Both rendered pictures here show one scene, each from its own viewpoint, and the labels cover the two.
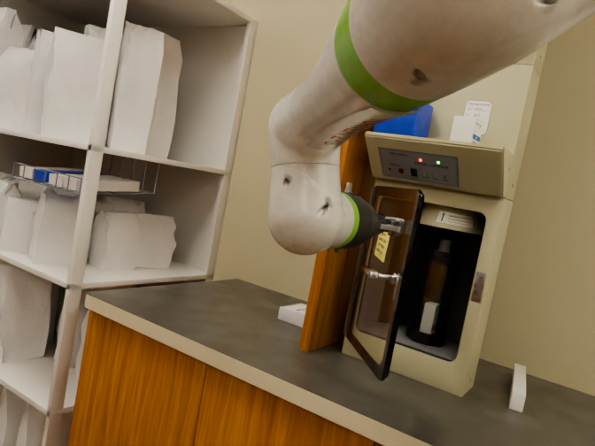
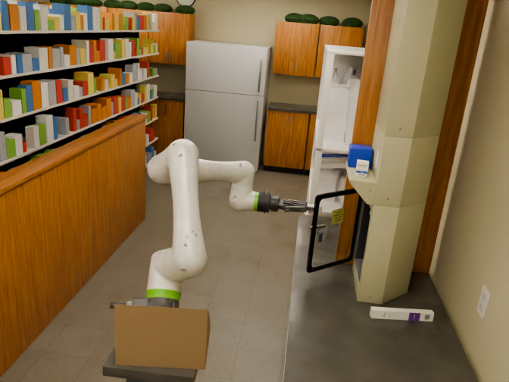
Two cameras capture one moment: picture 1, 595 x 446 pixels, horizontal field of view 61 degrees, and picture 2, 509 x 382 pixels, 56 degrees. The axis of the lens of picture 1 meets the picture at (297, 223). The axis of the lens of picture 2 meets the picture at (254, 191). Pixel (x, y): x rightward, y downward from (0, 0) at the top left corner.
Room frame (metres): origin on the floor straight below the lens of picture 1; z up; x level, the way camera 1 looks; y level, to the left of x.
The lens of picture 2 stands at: (-0.15, -1.95, 2.10)
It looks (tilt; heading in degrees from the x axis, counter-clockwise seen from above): 19 degrees down; 64
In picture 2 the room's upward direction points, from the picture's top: 5 degrees clockwise
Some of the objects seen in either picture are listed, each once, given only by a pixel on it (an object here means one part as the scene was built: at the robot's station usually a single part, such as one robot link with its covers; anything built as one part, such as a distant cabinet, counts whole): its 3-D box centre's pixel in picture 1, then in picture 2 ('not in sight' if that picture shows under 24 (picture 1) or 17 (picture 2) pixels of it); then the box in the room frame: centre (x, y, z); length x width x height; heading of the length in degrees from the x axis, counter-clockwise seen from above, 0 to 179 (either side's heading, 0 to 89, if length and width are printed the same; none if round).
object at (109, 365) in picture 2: not in sight; (160, 347); (0.24, -0.46, 0.92); 0.32 x 0.32 x 0.04; 60
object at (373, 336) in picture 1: (378, 272); (335, 230); (1.16, -0.20, 1.19); 0.30 x 0.01 x 0.40; 9
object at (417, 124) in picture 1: (403, 119); (359, 155); (1.24, -0.20, 1.56); 0.10 x 0.10 x 0.09; 58
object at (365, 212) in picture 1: (342, 218); (264, 201); (0.83, -0.07, 1.31); 0.09 x 0.06 x 0.12; 58
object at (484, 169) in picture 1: (432, 163); (358, 181); (1.19, -0.28, 1.46); 0.32 x 0.12 x 0.10; 58
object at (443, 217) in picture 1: (450, 218); not in sight; (1.31, -0.38, 1.34); 0.18 x 0.18 x 0.05
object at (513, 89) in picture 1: (444, 223); (394, 213); (1.35, -0.38, 1.33); 0.32 x 0.25 x 0.77; 58
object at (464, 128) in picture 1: (466, 132); (362, 167); (1.16, -0.33, 1.54); 0.05 x 0.05 x 0.06; 53
